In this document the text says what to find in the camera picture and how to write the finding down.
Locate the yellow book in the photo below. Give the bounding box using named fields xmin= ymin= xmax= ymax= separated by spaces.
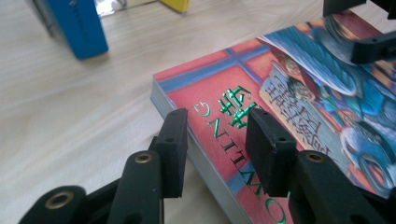
xmin=159 ymin=0 xmax=191 ymax=14

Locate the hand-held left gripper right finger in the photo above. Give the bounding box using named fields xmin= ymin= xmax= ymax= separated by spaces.
xmin=245 ymin=106 xmax=389 ymax=224

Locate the red book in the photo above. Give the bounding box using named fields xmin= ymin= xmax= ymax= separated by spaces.
xmin=149 ymin=8 xmax=396 ymax=224

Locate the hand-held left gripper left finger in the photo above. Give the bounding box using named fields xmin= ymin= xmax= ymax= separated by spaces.
xmin=106 ymin=107 xmax=190 ymax=224

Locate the blue book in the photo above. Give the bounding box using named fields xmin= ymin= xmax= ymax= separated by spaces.
xmin=46 ymin=0 xmax=110 ymax=61

